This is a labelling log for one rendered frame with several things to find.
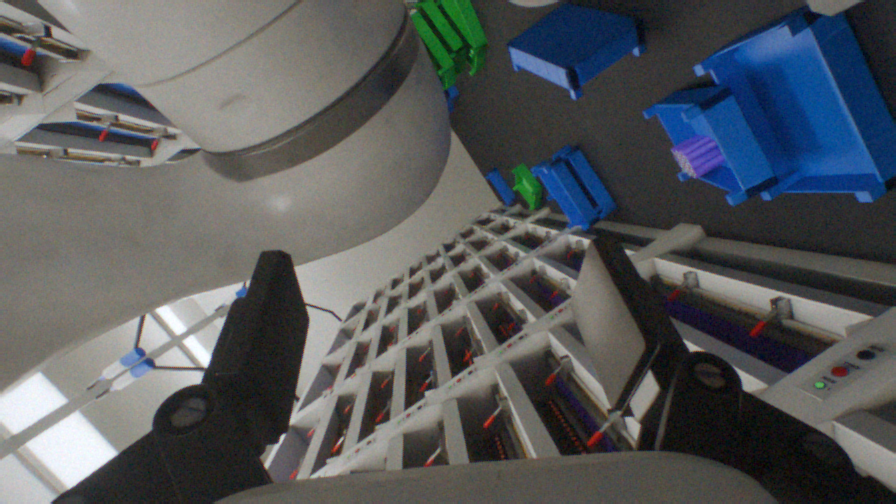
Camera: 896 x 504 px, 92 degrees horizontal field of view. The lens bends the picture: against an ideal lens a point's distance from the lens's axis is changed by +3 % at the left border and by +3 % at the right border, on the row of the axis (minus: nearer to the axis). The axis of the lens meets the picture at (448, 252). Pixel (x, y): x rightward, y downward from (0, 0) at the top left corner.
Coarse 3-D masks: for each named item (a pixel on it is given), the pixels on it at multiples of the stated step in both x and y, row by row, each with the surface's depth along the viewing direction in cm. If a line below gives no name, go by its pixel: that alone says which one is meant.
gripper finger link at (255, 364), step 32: (288, 256) 11; (256, 288) 10; (288, 288) 11; (256, 320) 10; (288, 320) 11; (224, 352) 9; (256, 352) 9; (288, 352) 11; (224, 384) 9; (256, 384) 9; (288, 384) 11; (256, 416) 9; (288, 416) 11; (128, 448) 8; (256, 448) 9; (96, 480) 8; (128, 480) 8; (160, 480) 8
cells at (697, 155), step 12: (684, 144) 102; (696, 144) 96; (708, 144) 94; (684, 156) 97; (696, 156) 95; (708, 156) 95; (720, 156) 95; (684, 168) 102; (696, 168) 96; (708, 168) 96
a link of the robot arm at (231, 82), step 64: (64, 0) 13; (128, 0) 13; (192, 0) 13; (256, 0) 14; (320, 0) 15; (384, 0) 17; (512, 0) 23; (128, 64) 15; (192, 64) 15; (256, 64) 15; (320, 64) 16; (192, 128) 17; (256, 128) 17
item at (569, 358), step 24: (552, 336) 122; (552, 360) 124; (576, 360) 104; (552, 384) 129; (576, 384) 108; (600, 384) 91; (552, 408) 122; (576, 408) 110; (600, 408) 93; (576, 432) 109; (600, 432) 83; (624, 432) 83
